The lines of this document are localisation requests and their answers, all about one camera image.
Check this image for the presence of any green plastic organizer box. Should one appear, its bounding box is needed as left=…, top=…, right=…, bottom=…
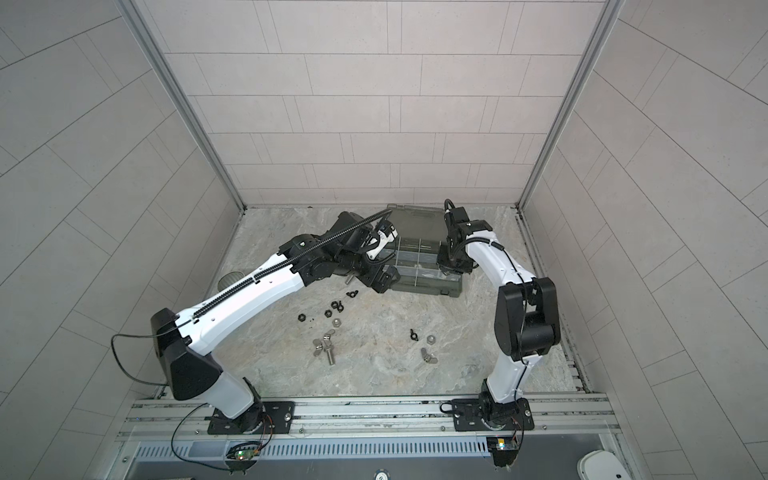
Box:
left=382, top=204, right=463, bottom=298

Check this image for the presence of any silver wing nut front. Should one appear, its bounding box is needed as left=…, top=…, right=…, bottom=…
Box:
left=420, top=348, right=438, bottom=364

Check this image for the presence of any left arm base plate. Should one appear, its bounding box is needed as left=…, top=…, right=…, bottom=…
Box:
left=207, top=401, right=295, bottom=435

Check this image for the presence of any left circuit board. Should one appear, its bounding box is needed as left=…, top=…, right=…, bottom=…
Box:
left=226, top=441, right=262, bottom=462

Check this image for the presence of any right circuit board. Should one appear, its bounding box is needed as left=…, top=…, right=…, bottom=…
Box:
left=486, top=437, right=521, bottom=468

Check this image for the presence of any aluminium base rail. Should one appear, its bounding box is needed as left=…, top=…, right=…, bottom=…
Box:
left=116, top=393, right=621, bottom=441

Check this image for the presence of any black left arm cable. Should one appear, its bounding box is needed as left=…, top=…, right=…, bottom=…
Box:
left=110, top=332, right=241, bottom=472

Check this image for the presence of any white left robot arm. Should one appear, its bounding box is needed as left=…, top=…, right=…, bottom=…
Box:
left=150, top=209, right=399, bottom=433

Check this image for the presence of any circuit board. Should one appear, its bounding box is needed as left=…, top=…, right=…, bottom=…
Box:
left=226, top=441, right=262, bottom=462
left=486, top=437, right=521, bottom=468

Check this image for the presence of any white round device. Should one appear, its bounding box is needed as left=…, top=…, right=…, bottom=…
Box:
left=577, top=450, right=632, bottom=480

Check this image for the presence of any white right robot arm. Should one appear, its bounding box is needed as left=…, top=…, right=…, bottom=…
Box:
left=438, top=199, right=561, bottom=430

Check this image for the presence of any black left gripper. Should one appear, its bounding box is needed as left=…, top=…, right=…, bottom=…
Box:
left=332, top=247, right=405, bottom=293

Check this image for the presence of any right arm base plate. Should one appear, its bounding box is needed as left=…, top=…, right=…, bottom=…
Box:
left=439, top=396, right=535, bottom=432

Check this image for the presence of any silver wing bolt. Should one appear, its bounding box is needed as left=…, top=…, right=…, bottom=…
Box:
left=313, top=329, right=336, bottom=366

